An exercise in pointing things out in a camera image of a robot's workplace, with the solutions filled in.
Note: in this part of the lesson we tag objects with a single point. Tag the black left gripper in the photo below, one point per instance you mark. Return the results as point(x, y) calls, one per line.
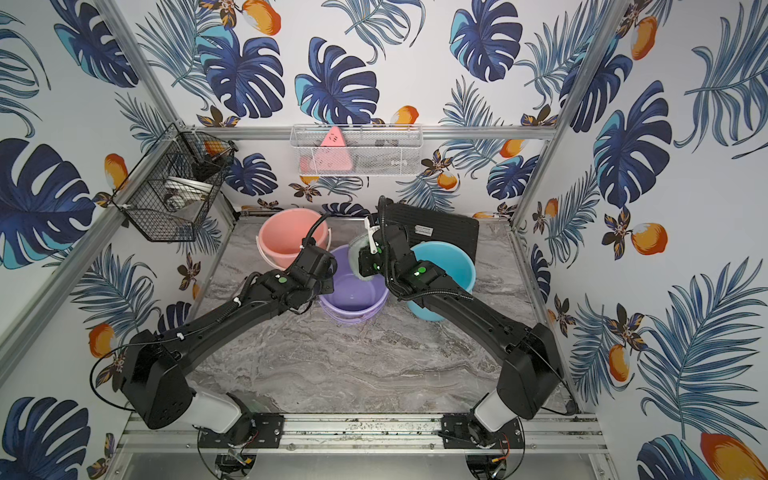
point(324, 264)

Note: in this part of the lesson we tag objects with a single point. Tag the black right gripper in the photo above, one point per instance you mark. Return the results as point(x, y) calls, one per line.
point(365, 259)

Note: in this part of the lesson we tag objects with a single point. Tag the purple plastic bucket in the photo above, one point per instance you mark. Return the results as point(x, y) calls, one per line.
point(353, 300)

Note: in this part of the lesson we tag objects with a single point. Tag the turquoise plastic bucket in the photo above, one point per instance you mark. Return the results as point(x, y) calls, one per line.
point(447, 264)

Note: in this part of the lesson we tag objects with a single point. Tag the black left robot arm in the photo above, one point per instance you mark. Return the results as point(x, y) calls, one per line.
point(153, 376)

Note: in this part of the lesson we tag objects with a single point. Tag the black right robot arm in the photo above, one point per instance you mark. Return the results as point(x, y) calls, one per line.
point(531, 367)

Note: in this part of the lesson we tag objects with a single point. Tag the pink plastic bucket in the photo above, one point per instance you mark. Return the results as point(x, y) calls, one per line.
point(280, 238)

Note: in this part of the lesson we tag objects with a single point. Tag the black plastic tool case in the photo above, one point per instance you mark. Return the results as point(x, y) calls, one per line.
point(424, 225)

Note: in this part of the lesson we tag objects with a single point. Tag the pink triangular object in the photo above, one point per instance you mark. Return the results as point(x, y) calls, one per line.
point(332, 155)

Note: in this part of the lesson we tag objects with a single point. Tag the white wire shelf basket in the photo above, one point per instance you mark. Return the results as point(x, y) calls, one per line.
point(376, 150)

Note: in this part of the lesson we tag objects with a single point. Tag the black wire basket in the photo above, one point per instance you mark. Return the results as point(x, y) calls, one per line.
point(168, 195)

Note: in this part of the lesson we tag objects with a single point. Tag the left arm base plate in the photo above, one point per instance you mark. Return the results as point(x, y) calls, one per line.
point(255, 430)

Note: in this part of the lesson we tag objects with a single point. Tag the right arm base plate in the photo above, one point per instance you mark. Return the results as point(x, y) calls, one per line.
point(463, 431)

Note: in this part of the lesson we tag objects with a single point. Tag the aluminium front rail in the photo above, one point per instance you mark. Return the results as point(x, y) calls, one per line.
point(375, 434)

